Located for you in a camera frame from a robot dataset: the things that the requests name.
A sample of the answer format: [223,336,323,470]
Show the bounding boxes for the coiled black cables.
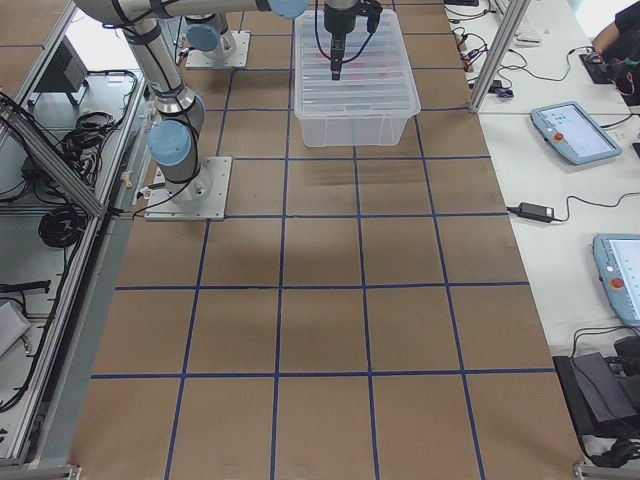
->
[37,111,121,251]

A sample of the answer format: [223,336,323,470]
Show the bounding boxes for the black equipment case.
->
[553,336,639,468]

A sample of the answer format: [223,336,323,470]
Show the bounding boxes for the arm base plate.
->
[186,26,251,70]
[143,157,232,221]

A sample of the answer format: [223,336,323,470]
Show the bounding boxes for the clear plastic box lid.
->
[294,9,421,120]

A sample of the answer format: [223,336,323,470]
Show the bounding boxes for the clear plastic storage box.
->
[294,9,421,147]

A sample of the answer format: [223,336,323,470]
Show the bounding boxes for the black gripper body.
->
[323,0,383,48]

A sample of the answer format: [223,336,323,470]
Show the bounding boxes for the aluminium frame post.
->
[468,0,530,113]

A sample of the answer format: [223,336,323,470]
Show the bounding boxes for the black control box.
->
[34,36,88,106]

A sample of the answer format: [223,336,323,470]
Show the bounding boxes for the far teach pendant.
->
[530,101,622,166]

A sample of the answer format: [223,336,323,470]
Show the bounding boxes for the near teach pendant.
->
[592,234,639,327]

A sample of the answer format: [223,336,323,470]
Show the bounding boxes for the teach pendant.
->
[530,101,622,166]
[592,234,639,327]

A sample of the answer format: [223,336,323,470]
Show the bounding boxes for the person in dark shirt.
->
[593,1,639,106]

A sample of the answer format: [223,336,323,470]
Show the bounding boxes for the black power adapter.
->
[507,202,564,223]

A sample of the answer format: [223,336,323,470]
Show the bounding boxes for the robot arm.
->
[185,13,237,66]
[77,1,307,221]

